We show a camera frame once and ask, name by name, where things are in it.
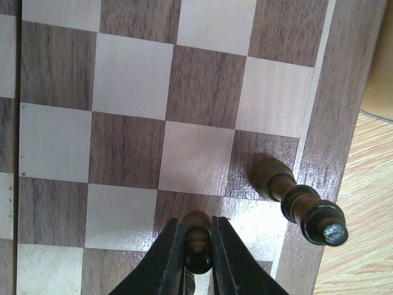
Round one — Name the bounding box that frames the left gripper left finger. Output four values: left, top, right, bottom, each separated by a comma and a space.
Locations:
110, 218, 185, 294

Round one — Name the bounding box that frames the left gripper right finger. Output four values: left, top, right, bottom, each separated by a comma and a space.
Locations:
211, 216, 287, 294

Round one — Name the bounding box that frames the dark chess piece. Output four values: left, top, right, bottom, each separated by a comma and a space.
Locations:
250, 158, 348, 246
181, 211, 212, 294

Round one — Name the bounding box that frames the wooden chess board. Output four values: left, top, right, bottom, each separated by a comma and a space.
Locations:
1, 1, 387, 294

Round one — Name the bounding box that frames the gold metal tin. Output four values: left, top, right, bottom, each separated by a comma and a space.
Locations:
360, 1, 392, 122

